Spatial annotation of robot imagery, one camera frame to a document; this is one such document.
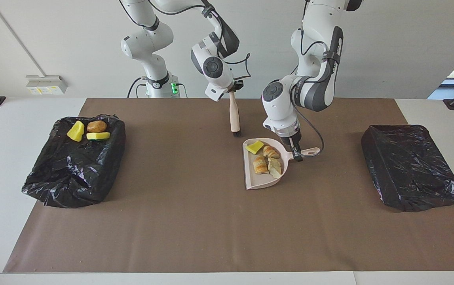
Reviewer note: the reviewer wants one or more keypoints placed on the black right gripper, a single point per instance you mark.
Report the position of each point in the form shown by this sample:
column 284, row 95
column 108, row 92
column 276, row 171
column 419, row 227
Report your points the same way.
column 236, row 85

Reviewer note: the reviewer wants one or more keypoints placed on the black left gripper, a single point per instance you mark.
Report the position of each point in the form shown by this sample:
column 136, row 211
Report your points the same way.
column 290, row 139

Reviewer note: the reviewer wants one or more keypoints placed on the pale bread chunk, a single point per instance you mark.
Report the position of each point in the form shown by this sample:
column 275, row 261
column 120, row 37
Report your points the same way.
column 275, row 166

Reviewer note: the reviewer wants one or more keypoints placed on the small toy croissant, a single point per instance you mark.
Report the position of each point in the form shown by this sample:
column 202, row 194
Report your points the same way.
column 270, row 152

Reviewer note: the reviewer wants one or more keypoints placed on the beige hand brush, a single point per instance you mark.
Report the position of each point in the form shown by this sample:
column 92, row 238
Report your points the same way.
column 234, row 114

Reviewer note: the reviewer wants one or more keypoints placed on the large toy croissant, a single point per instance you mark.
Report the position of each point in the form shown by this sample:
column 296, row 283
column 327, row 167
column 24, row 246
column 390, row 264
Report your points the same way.
column 260, row 165

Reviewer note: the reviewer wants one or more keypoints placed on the small yellow sponge piece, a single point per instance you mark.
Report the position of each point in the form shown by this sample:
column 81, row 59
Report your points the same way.
column 254, row 147

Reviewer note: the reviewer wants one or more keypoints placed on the beige plastic dustpan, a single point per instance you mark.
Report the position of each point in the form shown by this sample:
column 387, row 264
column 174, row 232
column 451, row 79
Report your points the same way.
column 258, row 180

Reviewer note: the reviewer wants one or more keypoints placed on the brown bread roll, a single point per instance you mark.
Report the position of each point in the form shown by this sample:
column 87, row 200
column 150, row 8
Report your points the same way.
column 97, row 126

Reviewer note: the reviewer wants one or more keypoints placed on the notched yellow sponge piece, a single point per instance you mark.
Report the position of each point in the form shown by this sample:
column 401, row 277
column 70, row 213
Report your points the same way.
column 98, row 136

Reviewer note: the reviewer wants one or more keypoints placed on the yellow sponge wedge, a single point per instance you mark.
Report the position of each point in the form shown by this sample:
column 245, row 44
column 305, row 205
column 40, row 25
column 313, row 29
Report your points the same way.
column 76, row 131

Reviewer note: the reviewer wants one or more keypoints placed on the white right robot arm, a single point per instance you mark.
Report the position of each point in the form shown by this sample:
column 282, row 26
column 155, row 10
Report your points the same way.
column 147, row 39

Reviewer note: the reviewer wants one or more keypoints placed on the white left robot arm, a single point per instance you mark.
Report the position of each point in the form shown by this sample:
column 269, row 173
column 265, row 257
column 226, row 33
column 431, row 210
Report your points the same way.
column 318, row 23

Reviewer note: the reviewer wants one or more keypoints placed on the empty black bagged bin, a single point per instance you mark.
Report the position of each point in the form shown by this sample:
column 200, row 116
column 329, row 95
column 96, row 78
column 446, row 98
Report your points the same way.
column 409, row 166

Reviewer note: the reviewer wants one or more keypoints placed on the crumpled black bagged bin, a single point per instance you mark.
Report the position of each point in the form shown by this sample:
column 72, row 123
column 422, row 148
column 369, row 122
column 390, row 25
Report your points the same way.
column 72, row 174

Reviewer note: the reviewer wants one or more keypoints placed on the brown paper table mat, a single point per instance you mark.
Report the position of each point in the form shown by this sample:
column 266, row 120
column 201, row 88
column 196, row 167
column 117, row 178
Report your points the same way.
column 195, row 229

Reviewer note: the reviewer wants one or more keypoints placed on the white wall socket box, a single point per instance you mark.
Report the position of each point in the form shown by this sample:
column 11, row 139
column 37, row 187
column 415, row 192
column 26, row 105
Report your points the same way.
column 46, row 84

